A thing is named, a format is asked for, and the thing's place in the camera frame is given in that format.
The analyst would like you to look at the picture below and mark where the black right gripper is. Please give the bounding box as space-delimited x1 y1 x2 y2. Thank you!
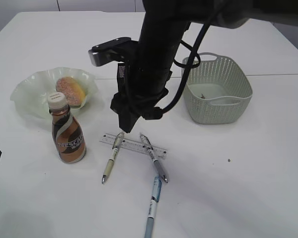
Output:
110 66 173 133

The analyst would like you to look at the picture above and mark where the beige grip pen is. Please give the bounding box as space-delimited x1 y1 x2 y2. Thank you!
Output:
101 131 125 184

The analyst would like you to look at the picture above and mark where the clear plastic ruler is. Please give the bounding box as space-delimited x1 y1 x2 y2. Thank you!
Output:
99 133 168 159

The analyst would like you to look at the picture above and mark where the grey grip pen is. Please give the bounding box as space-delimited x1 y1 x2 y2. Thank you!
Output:
140 133 168 183

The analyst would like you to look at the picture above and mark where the orange bread loaf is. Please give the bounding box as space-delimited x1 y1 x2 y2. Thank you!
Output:
56 76 86 107

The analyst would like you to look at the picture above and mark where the Nescafe coffee bottle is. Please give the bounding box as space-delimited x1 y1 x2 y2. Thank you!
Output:
47 92 86 164

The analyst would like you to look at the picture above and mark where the light blue pen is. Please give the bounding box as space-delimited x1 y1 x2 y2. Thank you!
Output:
144 176 162 238

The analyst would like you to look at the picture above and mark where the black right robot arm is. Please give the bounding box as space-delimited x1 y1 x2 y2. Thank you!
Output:
111 0 298 133

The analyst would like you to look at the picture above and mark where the black mesh pen holder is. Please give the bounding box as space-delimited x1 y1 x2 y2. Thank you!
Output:
116 63 126 95

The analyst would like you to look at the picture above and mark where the pale green glass wavy plate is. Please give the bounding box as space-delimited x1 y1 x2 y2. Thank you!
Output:
10 67 98 120

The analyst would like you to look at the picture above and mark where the pale green plastic basket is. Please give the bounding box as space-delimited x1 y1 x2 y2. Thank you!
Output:
183 53 253 124

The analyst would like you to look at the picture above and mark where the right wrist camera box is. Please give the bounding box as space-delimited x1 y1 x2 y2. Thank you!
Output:
88 37 138 67

